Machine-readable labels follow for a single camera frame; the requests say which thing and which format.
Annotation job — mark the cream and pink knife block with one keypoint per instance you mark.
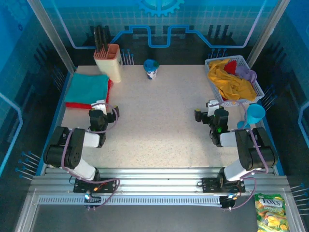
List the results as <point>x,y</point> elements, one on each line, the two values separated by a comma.
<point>108,65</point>

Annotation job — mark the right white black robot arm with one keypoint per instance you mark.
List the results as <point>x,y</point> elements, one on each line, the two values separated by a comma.
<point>253,149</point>

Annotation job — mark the teal folded t-shirt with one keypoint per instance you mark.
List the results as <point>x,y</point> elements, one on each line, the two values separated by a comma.
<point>88,87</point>

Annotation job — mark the green yellow candy bag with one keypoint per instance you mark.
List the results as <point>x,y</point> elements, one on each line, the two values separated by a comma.
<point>271,212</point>

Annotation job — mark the aluminium frame post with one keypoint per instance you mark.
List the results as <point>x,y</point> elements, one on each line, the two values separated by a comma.
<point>265,33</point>
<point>53,36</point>

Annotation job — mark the blue lidded printed cup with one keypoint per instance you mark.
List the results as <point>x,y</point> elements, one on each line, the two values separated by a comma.
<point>150,70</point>

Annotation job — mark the yellow printed t-shirt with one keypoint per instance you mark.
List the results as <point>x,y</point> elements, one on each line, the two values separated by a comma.
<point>227,79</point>

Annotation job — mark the white plastic mesh basket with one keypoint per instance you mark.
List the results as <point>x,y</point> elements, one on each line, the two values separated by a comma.
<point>259,93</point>

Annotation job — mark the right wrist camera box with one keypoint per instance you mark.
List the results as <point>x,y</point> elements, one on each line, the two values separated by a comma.
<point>212,106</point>

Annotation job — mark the blue plastic cup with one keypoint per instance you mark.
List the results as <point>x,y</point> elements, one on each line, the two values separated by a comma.
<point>256,113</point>

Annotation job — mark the purple crumpled t-shirt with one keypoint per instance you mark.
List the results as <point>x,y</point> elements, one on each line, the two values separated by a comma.
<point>245,72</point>

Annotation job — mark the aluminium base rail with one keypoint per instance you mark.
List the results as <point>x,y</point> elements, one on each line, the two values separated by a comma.
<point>157,178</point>

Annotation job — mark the red folded t-shirt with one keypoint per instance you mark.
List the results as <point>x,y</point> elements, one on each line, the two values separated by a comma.
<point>77,105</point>

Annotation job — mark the red crumpled t-shirt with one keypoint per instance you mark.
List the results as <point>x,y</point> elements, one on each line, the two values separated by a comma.
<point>230,66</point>

